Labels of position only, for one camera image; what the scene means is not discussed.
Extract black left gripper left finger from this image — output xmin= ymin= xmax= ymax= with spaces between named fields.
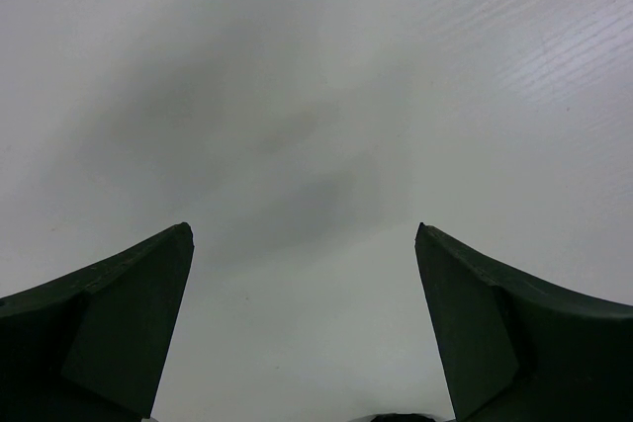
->
xmin=1 ymin=222 xmax=194 ymax=421

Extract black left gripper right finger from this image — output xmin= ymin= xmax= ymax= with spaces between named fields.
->
xmin=415 ymin=224 xmax=632 ymax=421

